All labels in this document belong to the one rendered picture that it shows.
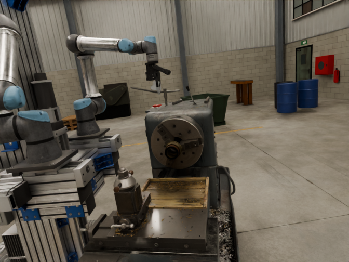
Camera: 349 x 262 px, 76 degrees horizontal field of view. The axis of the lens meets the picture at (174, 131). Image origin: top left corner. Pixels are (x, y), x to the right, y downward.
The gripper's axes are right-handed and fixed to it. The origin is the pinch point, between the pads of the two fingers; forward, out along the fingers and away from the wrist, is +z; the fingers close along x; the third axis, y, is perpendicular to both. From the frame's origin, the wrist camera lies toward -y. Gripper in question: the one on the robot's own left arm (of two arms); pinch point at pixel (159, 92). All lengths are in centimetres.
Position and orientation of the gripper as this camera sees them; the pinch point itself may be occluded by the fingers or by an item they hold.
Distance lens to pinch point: 152.7
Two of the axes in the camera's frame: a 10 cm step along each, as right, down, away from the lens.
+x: -1.6, 2.5, -9.6
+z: 1.1, 9.7, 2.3
